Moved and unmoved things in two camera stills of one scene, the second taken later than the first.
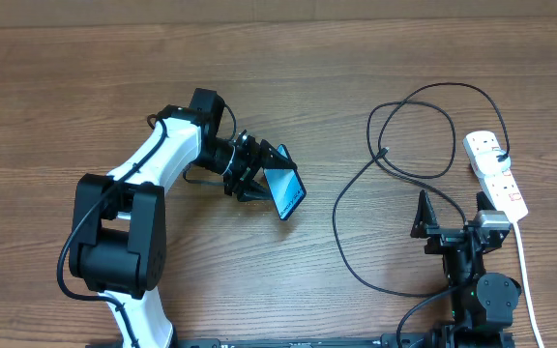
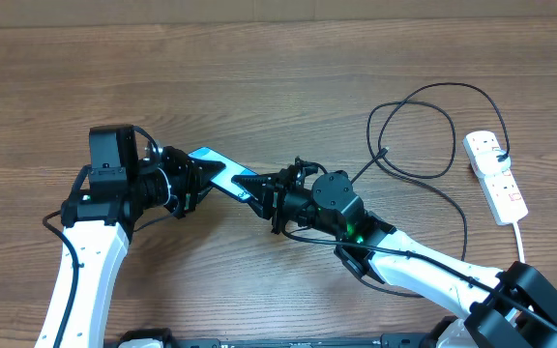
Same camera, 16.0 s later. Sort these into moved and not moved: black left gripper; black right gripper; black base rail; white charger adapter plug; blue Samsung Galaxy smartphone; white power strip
Moved: blue Samsung Galaxy smartphone; black left gripper; black right gripper
Not moved: black base rail; white power strip; white charger adapter plug
